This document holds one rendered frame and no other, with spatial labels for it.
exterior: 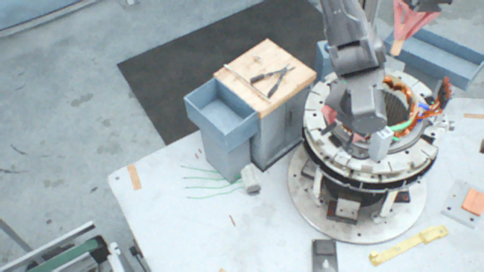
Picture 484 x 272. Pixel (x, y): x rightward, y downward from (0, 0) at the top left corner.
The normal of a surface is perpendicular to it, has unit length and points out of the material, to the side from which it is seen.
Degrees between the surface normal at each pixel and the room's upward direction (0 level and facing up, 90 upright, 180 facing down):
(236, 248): 0
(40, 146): 0
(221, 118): 0
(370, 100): 25
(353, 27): 74
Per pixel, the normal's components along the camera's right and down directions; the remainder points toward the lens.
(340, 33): -0.25, 0.59
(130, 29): -0.07, -0.59
